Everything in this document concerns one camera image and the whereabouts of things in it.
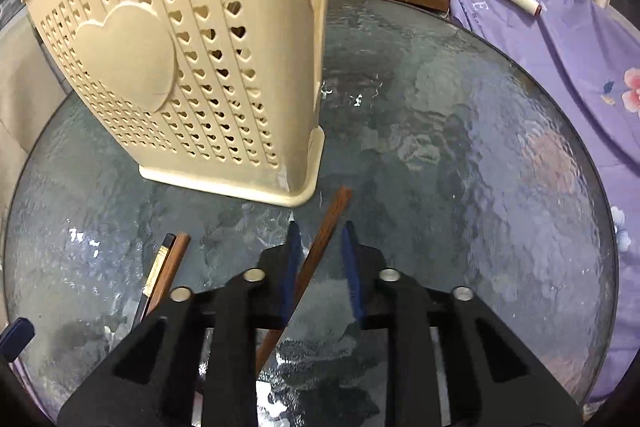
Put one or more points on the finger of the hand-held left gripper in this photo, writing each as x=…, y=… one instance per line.
x=17, y=334

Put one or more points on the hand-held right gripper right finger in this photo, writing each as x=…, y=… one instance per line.
x=350, y=267

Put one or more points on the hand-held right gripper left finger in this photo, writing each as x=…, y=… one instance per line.
x=292, y=267

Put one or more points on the long reddish brown chopstick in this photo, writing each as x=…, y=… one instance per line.
x=327, y=227

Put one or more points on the pile of wooden chopsticks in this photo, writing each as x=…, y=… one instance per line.
x=173, y=257

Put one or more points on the cream plastic utensil holder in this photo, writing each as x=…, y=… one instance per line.
x=130, y=57

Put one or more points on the beige cloth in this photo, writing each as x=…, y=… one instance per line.
x=20, y=107

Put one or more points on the purple floral cloth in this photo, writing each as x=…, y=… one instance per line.
x=575, y=82

